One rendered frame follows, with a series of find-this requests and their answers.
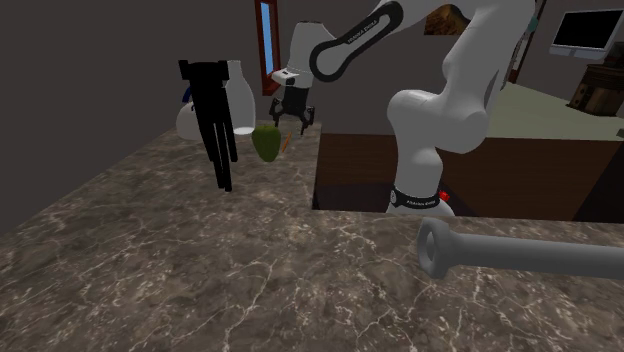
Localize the tall black figure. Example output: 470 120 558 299
177 59 240 193

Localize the brown wooden cabinet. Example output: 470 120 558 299
567 62 624 118

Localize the white computer monitor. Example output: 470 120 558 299
548 7 624 62

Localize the white vase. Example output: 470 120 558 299
223 59 257 137

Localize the brown wall picture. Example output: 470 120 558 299
423 4 472 37

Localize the green bell pepper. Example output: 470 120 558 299
250 125 283 164

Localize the brown table with pale top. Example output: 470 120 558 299
315 80 624 223

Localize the grey tool handle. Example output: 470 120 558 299
416 216 624 282

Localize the red framed window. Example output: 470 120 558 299
253 0 282 97

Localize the white round jug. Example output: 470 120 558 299
175 87 206 143

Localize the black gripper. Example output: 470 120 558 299
268 85 317 137

